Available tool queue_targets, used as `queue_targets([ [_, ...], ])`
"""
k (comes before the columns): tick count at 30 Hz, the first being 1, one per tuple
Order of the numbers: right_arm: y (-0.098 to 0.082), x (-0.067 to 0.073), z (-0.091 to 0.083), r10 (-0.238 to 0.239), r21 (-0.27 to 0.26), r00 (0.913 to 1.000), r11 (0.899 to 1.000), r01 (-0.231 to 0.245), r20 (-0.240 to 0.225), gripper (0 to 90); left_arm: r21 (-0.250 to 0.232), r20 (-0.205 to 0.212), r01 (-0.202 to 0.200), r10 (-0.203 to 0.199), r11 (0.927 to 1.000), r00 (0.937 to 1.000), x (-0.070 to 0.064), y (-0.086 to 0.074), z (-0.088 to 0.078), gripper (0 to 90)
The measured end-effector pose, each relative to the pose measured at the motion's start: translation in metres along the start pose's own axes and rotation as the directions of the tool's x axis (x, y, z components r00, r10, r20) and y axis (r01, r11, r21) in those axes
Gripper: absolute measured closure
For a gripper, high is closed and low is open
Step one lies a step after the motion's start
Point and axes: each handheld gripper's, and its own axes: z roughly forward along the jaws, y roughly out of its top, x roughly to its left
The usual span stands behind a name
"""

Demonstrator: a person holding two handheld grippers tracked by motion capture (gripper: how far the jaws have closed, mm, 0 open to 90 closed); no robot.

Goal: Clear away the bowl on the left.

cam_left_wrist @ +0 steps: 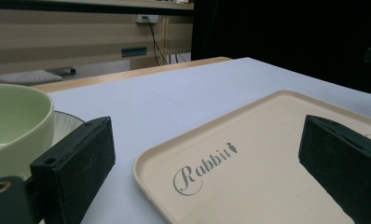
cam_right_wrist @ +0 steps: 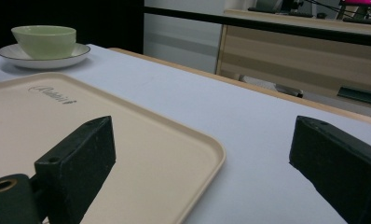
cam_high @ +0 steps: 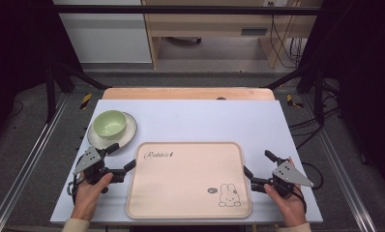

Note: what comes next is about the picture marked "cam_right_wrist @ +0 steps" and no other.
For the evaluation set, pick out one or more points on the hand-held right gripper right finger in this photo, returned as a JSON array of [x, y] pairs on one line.
[[339, 165]]

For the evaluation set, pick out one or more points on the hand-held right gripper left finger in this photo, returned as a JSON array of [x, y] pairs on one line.
[[78, 161]]

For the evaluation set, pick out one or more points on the beige plastic tray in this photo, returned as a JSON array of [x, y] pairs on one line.
[[149, 149]]

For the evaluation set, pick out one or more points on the white plate with dark rim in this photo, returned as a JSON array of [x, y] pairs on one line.
[[78, 53]]

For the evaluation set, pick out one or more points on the white tablecloth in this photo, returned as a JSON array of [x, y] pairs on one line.
[[236, 124]]

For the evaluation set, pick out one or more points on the wooden desk with shelves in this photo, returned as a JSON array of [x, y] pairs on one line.
[[298, 59]]

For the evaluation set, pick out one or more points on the green ceramic bowl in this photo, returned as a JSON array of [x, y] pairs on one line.
[[45, 42]]

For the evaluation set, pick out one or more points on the dark green rail piece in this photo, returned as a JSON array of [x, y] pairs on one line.
[[360, 95]]

